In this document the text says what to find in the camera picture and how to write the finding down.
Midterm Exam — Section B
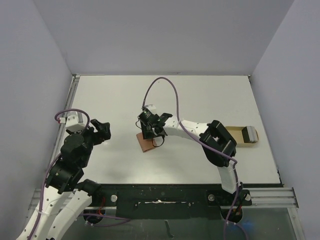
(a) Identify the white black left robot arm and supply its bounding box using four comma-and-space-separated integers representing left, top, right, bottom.
18, 119, 111, 240

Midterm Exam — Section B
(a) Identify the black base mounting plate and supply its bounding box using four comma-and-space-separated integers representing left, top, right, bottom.
84, 184, 252, 220

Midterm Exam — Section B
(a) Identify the brown leather card holder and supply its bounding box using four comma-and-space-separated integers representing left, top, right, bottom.
136, 132, 158, 153

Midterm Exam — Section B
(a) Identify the black credit card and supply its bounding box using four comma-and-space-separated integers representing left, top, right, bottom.
241, 127, 251, 143

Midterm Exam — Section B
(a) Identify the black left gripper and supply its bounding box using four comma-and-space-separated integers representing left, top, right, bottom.
68, 118, 110, 167

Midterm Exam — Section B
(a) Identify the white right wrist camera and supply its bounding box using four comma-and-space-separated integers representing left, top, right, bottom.
145, 104, 157, 115

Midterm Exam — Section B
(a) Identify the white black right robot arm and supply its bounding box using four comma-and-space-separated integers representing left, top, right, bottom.
137, 107, 241, 205

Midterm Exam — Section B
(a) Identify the aluminium front rail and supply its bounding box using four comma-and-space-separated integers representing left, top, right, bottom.
29, 186, 300, 210

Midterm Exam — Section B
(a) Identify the aluminium rail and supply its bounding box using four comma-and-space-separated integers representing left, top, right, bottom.
53, 74, 80, 156
29, 186, 300, 210

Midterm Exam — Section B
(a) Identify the beige oval tray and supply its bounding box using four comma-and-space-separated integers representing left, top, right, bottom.
225, 126, 259, 148

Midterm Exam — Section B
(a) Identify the aluminium left side rail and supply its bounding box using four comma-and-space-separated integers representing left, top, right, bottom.
53, 74, 80, 156

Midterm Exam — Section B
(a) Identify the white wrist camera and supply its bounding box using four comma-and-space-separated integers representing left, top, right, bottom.
65, 115, 85, 133
145, 104, 157, 115

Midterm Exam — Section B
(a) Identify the grey credit card stack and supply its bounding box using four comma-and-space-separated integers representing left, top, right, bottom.
246, 126, 259, 144

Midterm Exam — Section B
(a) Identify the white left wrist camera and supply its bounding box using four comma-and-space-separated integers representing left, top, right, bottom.
65, 115, 85, 133

